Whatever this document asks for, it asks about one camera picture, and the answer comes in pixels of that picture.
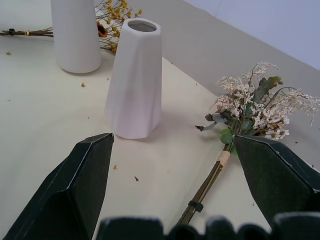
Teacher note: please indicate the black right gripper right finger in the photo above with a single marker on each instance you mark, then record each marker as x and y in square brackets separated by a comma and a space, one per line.
[272, 180]

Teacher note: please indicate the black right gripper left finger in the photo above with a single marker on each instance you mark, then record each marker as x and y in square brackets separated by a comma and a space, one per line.
[72, 190]

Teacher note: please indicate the white twisted ceramic vase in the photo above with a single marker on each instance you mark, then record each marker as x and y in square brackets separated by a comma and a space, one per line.
[136, 82]

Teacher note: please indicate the white round ceramic vase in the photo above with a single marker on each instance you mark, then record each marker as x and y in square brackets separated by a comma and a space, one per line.
[75, 35]

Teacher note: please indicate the white dried flower bouquet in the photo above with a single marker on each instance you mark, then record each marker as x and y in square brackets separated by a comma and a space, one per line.
[250, 110]

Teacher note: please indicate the yellow dried flower bouquet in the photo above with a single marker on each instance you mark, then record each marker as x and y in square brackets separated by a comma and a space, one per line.
[112, 27]

